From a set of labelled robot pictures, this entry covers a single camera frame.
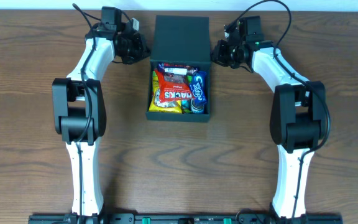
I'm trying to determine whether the black gift box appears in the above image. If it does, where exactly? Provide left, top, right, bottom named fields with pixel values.
left=145, top=15, right=211, bottom=123

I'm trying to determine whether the blue Dairy Milk bar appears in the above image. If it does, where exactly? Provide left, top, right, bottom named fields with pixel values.
left=157, top=63, right=198, bottom=75

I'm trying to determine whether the blue Eclipse mint box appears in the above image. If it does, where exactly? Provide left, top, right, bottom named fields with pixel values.
left=189, top=71, right=208, bottom=106

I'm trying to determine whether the blue Oreo cookie pack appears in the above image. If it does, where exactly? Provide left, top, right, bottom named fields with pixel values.
left=190, top=99, right=204, bottom=114

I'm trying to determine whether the green Haribo gummy bag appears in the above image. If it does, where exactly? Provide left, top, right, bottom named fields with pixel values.
left=152, top=70, right=195, bottom=114

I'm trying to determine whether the yellow seed snack bag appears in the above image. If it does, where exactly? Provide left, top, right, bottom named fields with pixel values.
left=148, top=70, right=183, bottom=114

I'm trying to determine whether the red snack bag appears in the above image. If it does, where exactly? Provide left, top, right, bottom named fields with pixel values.
left=154, top=69, right=194, bottom=102

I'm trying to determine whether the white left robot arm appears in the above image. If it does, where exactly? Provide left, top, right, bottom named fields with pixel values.
left=52, top=6, right=150, bottom=223

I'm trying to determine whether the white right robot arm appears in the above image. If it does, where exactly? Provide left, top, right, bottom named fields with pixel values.
left=211, top=16, right=329, bottom=223

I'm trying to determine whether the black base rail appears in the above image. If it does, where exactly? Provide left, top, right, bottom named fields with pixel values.
left=27, top=212, right=343, bottom=224

